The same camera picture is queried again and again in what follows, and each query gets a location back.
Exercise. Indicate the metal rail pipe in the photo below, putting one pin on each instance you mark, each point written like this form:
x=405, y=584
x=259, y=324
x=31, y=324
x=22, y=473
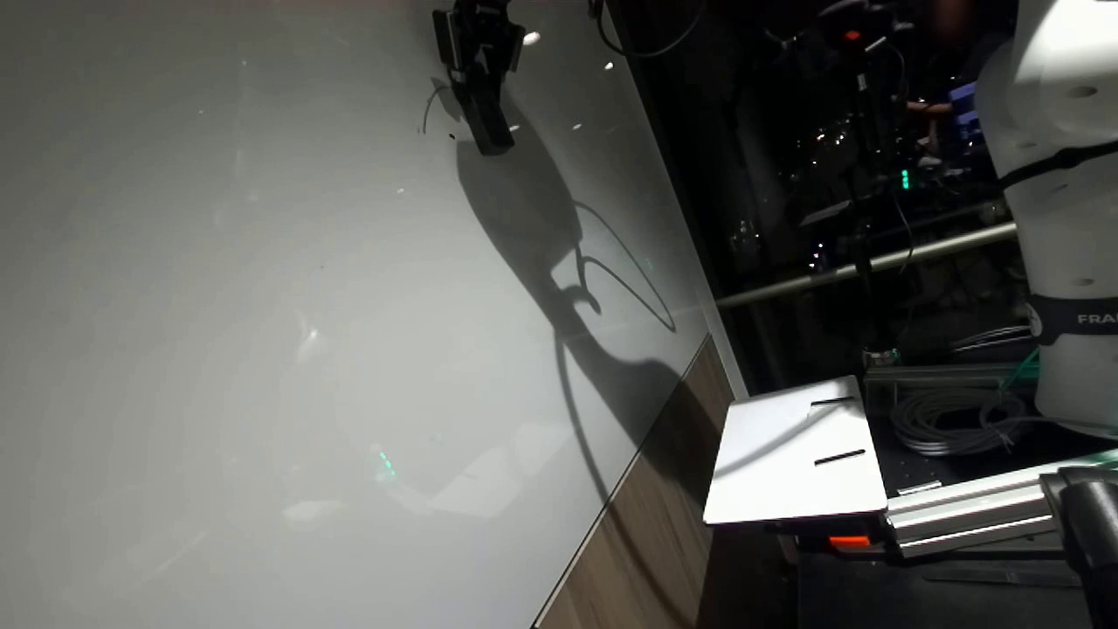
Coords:
x=816, y=281

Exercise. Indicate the person in dark background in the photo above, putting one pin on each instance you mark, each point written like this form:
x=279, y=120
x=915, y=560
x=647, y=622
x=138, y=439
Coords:
x=959, y=23

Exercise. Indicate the large glass whiteboard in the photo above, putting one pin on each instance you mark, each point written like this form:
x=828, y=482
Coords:
x=230, y=292

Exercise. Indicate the dark grey cylinder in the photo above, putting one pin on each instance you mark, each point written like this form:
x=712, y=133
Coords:
x=1096, y=536

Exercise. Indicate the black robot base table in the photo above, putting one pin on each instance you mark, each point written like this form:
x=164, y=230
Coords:
x=919, y=471

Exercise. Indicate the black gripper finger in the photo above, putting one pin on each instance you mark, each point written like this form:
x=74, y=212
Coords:
x=499, y=64
x=467, y=67

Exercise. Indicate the aluminium frame profile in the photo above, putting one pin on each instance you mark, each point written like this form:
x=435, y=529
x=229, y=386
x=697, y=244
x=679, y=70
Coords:
x=966, y=507

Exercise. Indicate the black tripod stand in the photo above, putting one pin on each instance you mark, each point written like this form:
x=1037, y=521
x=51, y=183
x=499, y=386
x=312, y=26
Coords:
x=867, y=315

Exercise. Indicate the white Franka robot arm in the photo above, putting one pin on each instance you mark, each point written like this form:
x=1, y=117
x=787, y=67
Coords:
x=1071, y=117

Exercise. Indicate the black foam whiteboard eraser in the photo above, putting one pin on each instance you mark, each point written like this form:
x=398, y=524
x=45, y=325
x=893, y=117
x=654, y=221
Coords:
x=490, y=126

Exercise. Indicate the small orange part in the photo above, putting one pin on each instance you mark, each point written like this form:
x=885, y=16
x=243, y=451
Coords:
x=849, y=543

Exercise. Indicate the white platform board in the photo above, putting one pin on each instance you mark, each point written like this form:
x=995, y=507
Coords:
x=781, y=465

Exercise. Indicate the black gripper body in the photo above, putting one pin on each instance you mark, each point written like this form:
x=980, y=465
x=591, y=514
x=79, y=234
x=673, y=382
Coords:
x=483, y=18

